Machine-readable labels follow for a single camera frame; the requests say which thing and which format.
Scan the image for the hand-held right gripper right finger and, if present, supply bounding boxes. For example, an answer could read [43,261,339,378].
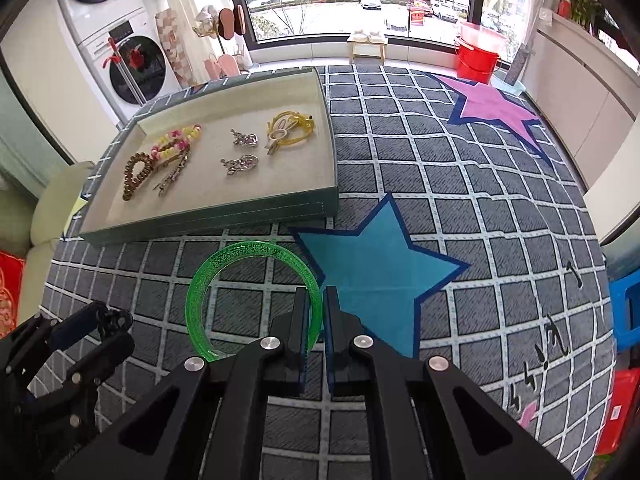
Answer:
[323,287,575,480]

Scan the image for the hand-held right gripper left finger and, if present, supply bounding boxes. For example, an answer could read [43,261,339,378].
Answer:
[57,287,311,480]

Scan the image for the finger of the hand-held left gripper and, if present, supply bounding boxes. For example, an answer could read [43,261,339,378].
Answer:
[10,302,108,356]
[29,334,136,427]

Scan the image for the black hair clip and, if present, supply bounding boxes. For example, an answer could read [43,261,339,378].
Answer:
[96,302,135,336]

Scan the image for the green glitter bangle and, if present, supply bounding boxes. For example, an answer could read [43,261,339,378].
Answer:
[186,241,323,362]

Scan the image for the green jewelry tray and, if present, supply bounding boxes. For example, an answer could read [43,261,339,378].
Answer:
[79,66,340,247]

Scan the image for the dark brown bead bracelet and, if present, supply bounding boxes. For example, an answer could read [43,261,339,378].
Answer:
[122,152,157,202]

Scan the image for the silver heart pendant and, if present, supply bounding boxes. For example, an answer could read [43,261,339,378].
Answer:
[221,154,260,176]

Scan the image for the silver hair clip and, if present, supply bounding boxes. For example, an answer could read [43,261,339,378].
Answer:
[152,154,193,197]

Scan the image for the beige hair tie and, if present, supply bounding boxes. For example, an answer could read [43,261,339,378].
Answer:
[267,122,293,153]

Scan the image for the yellow hair tie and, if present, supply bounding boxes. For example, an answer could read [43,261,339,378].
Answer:
[265,110,317,150]

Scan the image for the pink yellow bead bracelet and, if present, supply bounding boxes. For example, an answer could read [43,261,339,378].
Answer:
[149,124,203,160]

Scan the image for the red embroidered cushion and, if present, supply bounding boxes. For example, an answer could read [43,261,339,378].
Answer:
[0,252,26,338]

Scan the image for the beige sofa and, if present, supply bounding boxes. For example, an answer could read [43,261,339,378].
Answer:
[0,160,96,311]

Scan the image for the grey star printed blanket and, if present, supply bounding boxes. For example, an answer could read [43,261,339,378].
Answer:
[42,62,616,480]

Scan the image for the pink paper bags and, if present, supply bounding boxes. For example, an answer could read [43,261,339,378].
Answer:
[202,52,241,81]

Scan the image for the white washing machine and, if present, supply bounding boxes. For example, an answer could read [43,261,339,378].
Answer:
[77,17,181,123]

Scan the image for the small wooden stool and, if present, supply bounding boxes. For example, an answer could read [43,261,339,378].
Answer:
[350,40,388,65]

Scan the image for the blue plastic stool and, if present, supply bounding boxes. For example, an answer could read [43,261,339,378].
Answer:
[607,267,640,356]

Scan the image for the red box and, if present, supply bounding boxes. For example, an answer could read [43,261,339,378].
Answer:
[595,367,640,456]

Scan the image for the checkered pink panel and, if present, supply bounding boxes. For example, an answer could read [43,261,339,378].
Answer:
[155,9,193,88]

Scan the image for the red plastic bucket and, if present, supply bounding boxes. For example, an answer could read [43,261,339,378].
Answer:
[454,22,506,83]

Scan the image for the coat stand with hats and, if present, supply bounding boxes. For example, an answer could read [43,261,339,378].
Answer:
[192,4,248,68]

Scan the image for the grey speckled board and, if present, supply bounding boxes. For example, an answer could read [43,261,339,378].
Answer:
[505,47,536,88]

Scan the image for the white side cabinet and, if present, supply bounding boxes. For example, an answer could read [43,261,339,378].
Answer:
[520,10,640,241]

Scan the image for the mop handle with red ribbon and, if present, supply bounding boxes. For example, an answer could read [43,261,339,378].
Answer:
[102,37,146,106]

